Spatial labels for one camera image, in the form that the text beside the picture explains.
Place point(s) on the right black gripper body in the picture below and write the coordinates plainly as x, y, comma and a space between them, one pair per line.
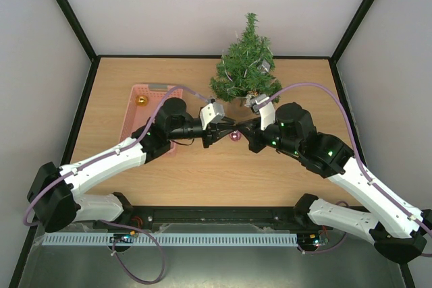
255, 137

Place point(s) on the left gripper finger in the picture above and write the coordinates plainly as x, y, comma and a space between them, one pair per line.
227, 123
226, 132

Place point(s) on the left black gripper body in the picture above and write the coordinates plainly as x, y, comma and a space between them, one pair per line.
211, 131

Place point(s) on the pink bauble ornament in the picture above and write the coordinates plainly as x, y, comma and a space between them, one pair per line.
235, 136

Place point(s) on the silver reindeer ornament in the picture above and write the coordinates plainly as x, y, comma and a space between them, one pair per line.
250, 98

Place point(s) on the small green christmas tree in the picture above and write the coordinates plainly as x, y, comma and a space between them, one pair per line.
246, 62

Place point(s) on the silver gift box ornament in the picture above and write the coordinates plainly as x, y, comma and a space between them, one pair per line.
264, 67

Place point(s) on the pink plastic basket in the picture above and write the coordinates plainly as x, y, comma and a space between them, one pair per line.
135, 116

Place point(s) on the gold bauble ornament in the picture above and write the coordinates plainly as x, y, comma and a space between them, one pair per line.
141, 100

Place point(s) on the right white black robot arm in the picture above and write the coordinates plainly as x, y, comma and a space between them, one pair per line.
395, 228

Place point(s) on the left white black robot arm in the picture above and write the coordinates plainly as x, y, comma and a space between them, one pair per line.
59, 195

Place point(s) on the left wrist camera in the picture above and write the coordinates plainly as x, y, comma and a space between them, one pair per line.
213, 112

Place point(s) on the black frame rail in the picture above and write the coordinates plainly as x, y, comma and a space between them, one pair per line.
278, 218

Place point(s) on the light blue cable duct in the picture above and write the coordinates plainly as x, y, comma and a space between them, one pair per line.
173, 239

